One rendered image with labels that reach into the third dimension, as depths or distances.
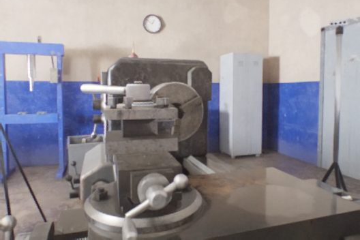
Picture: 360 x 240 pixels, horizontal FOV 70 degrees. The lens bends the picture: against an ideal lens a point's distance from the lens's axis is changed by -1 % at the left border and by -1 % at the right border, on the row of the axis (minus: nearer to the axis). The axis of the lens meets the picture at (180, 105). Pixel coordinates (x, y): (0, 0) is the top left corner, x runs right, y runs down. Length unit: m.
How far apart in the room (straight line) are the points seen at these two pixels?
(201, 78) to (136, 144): 0.74
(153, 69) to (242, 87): 3.50
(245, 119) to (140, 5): 2.70
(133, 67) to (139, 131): 0.65
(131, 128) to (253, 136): 4.30
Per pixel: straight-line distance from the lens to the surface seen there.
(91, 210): 0.56
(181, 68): 1.30
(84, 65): 4.56
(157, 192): 0.43
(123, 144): 0.60
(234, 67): 4.60
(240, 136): 4.72
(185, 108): 1.05
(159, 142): 0.61
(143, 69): 1.26
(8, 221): 0.63
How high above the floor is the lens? 1.17
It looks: 3 degrees down
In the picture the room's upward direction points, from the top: straight up
